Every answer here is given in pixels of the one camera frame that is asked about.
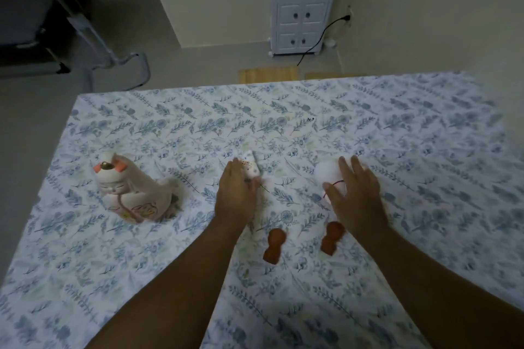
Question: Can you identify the person's right hand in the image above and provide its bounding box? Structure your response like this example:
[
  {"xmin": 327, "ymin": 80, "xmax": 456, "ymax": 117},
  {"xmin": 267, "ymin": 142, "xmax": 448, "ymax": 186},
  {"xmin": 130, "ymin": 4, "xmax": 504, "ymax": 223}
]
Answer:
[{"xmin": 322, "ymin": 155, "xmax": 389, "ymax": 236}]

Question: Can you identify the person's left hand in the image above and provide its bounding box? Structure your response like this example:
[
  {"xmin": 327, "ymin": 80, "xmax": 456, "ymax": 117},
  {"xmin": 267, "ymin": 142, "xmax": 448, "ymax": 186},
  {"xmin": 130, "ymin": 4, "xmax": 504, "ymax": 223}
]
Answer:
[{"xmin": 215, "ymin": 158, "xmax": 262, "ymax": 228}]

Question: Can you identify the round white figurine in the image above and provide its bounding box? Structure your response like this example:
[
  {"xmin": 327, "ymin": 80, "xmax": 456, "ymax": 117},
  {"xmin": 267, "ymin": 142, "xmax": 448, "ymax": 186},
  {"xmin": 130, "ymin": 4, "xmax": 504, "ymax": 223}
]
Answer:
[{"xmin": 314, "ymin": 158, "xmax": 349, "ymax": 199}]

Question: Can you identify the small white dotted figurine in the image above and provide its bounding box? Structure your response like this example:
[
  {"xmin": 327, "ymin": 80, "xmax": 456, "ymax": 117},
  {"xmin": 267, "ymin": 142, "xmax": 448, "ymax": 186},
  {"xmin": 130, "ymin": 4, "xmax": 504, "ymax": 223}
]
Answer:
[{"xmin": 239, "ymin": 150, "xmax": 262, "ymax": 182}]

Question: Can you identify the person's right forearm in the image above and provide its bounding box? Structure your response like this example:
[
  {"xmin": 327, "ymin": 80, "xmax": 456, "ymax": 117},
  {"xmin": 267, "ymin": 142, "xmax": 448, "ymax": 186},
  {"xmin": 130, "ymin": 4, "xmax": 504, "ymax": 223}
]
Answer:
[{"xmin": 351, "ymin": 225, "xmax": 524, "ymax": 349}]

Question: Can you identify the person's left forearm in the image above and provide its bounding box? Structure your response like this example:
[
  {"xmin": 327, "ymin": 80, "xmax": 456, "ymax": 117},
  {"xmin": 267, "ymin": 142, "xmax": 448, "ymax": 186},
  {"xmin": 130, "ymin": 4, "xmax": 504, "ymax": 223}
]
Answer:
[{"xmin": 85, "ymin": 216, "xmax": 257, "ymax": 349}]

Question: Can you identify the brown wooden doll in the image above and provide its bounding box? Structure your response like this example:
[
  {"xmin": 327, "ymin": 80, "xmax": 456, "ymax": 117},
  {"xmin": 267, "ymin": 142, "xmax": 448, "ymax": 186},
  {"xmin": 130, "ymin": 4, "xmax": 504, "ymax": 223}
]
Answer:
[
  {"xmin": 263, "ymin": 228, "xmax": 287, "ymax": 266},
  {"xmin": 320, "ymin": 221, "xmax": 346, "ymax": 256}
]

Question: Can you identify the blue floral bedsheet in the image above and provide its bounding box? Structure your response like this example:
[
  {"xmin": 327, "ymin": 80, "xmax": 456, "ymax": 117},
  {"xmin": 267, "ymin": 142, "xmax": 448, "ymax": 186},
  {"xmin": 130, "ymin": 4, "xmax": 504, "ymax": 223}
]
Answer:
[{"xmin": 0, "ymin": 71, "xmax": 524, "ymax": 349}]

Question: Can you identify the wooden slatted mat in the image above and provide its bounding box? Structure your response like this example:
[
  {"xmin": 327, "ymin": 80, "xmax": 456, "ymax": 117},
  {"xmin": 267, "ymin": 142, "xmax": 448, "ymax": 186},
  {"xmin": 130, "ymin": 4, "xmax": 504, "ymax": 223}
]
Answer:
[{"xmin": 238, "ymin": 66, "xmax": 300, "ymax": 85}]

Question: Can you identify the white ceramic cat figurine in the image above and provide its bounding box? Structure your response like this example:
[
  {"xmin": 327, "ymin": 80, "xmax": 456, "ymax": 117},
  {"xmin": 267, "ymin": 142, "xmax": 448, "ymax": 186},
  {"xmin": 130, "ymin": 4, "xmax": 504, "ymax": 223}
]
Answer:
[{"xmin": 92, "ymin": 151, "xmax": 181, "ymax": 225}]

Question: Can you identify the white drawer cabinet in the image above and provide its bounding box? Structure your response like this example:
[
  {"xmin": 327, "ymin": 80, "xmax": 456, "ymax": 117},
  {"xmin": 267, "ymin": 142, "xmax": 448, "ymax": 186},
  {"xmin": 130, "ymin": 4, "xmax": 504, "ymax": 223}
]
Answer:
[{"xmin": 269, "ymin": 0, "xmax": 345, "ymax": 56}]

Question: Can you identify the dark furniture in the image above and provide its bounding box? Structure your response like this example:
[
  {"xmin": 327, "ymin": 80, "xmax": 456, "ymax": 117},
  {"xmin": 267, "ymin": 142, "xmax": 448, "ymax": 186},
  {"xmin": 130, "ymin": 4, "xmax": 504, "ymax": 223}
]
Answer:
[{"xmin": 0, "ymin": 0, "xmax": 112, "ymax": 76}]

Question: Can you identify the black power cable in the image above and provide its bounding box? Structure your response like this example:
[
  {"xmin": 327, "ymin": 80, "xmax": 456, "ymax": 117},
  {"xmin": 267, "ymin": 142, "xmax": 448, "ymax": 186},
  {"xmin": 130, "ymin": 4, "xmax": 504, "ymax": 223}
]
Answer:
[{"xmin": 296, "ymin": 14, "xmax": 351, "ymax": 67}]

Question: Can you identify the metal tube frame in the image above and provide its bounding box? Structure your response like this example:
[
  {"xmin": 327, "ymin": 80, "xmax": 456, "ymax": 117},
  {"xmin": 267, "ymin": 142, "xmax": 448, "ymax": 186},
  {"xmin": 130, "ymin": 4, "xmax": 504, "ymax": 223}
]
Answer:
[{"xmin": 67, "ymin": 13, "xmax": 151, "ymax": 92}]

